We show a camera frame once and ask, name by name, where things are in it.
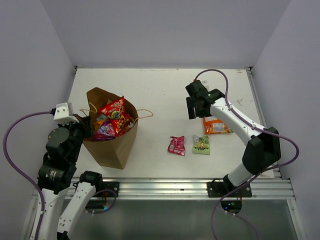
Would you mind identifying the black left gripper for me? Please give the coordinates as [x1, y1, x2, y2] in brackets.
[57, 112, 95, 162]

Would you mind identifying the orange white snack packet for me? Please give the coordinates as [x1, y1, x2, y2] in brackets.
[202, 116, 233, 135]

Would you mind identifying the orange yellow snack bag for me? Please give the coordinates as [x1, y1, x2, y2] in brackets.
[93, 114, 107, 129]

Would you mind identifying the purple candy packet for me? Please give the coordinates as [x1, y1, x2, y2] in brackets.
[93, 120, 116, 141]

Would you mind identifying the brown paper bag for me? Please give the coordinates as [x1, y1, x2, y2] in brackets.
[83, 87, 139, 170]

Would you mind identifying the red snack packet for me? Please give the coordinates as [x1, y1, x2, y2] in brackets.
[98, 96, 134, 137]

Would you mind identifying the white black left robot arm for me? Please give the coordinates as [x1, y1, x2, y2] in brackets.
[29, 102, 118, 240]

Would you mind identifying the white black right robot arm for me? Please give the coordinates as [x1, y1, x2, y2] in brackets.
[185, 80, 281, 197]

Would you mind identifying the green small snack packet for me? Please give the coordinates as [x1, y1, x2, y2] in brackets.
[192, 135, 211, 155]

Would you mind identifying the pink small snack packet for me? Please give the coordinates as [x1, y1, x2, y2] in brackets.
[167, 136, 186, 156]

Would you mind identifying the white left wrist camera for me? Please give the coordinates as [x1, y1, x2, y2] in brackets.
[53, 102, 79, 125]

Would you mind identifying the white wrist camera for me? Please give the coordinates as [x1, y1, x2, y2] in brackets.
[200, 80, 210, 91]
[53, 102, 79, 125]

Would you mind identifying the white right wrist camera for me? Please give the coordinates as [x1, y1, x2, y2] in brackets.
[200, 80, 210, 91]

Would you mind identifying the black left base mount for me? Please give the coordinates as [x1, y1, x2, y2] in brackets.
[85, 181, 120, 214]

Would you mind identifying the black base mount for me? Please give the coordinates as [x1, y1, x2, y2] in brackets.
[85, 181, 120, 214]
[206, 178, 253, 214]

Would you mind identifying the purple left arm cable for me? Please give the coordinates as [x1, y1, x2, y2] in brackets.
[2, 111, 55, 237]

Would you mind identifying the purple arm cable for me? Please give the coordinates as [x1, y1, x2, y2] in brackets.
[194, 68, 300, 240]
[2, 111, 55, 237]

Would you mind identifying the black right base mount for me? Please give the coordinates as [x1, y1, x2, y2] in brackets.
[206, 178, 253, 214]

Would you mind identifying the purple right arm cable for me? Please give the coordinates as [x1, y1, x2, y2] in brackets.
[194, 68, 300, 240]

